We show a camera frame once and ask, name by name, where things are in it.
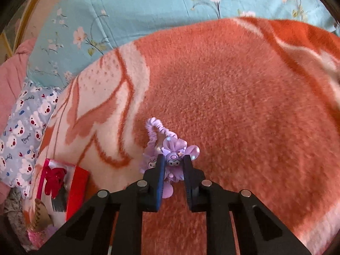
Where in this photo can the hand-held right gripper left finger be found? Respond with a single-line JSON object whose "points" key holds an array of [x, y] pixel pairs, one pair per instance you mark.
{"points": [[160, 183]]}

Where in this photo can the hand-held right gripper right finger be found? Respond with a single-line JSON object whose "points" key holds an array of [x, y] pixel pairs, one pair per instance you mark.
{"points": [[188, 183]]}

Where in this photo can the purple cartoon scrunchie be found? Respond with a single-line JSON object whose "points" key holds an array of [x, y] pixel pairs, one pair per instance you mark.
{"points": [[174, 154]]}

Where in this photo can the red cardboard box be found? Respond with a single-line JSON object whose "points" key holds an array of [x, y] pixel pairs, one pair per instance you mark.
{"points": [[77, 191]]}

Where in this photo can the black comb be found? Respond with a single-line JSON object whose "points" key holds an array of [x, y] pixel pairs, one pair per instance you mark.
{"points": [[60, 204]]}

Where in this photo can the red velvet hair bow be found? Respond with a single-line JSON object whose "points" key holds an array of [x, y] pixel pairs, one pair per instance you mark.
{"points": [[54, 179]]}

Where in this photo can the beige claw hair clip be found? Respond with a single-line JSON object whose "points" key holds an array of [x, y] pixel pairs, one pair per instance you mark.
{"points": [[39, 215]]}

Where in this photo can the pink chiffon scrunchie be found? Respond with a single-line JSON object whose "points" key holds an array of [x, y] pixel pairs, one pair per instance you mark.
{"points": [[39, 237]]}

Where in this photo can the orange and white blanket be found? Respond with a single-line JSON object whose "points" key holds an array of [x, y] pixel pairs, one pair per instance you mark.
{"points": [[225, 106]]}

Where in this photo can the blue bear print pillow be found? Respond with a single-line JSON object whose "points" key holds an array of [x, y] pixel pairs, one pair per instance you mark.
{"points": [[24, 127]]}

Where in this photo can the grey lace cloth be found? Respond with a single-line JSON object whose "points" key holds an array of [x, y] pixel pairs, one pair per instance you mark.
{"points": [[12, 207]]}

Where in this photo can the teal floral bedsheet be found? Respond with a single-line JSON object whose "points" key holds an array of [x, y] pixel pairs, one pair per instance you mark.
{"points": [[148, 10]]}

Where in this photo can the pink quilt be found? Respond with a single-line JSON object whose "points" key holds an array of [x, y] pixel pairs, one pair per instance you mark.
{"points": [[10, 85]]}

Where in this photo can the wooden bed frame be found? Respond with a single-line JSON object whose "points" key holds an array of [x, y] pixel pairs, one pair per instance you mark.
{"points": [[24, 21]]}

